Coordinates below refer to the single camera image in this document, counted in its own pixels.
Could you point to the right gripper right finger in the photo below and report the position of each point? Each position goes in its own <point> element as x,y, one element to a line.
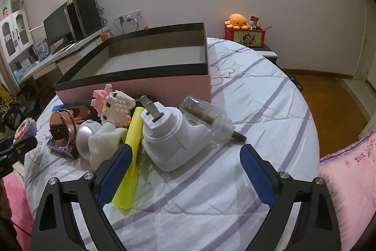
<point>316,227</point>

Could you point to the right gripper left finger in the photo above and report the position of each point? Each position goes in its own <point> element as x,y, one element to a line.
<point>55,226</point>

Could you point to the colourful card stack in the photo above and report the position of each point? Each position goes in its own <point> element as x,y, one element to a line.
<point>27,129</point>

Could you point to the small dark box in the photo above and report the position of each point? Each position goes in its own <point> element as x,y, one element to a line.
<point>68,152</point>

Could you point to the blue case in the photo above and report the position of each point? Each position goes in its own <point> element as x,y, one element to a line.
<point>60,107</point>

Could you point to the yellow highlighter pen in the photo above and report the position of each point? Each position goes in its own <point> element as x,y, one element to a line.
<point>124,196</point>

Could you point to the silver dome bell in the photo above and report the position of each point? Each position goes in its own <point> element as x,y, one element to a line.
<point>84,132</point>

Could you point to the white plush toy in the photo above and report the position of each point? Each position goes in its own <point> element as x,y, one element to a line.
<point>104,143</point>

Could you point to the pink white block figure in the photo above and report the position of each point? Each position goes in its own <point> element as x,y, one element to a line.
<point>113,106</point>

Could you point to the clear glass bottle with wick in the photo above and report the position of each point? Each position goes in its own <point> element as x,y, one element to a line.
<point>198,111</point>

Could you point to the white plug-in vaporizer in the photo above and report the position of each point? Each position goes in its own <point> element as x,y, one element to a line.
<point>168,138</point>

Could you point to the pink pillow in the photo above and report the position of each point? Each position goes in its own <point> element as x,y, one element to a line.
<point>349,175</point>

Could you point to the white desk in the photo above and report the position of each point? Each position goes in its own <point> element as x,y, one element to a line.
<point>65,58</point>

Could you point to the black computer monitor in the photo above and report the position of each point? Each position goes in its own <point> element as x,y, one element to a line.
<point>56,26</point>

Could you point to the black floor scale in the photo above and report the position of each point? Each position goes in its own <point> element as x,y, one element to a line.
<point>296,83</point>

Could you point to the black computer tower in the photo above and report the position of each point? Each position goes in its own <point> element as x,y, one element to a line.
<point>83,18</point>

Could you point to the pink black storage box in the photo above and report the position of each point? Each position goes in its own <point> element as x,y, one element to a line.
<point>168,63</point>

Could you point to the red cartoon box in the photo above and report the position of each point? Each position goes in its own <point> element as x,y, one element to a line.
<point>248,38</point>

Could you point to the orange octopus plush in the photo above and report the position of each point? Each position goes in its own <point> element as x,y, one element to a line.
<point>237,21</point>

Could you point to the white wall cabinet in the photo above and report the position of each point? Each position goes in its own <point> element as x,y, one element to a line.
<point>15,35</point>

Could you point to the wall power socket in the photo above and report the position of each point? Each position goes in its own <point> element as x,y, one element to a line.
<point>132,17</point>

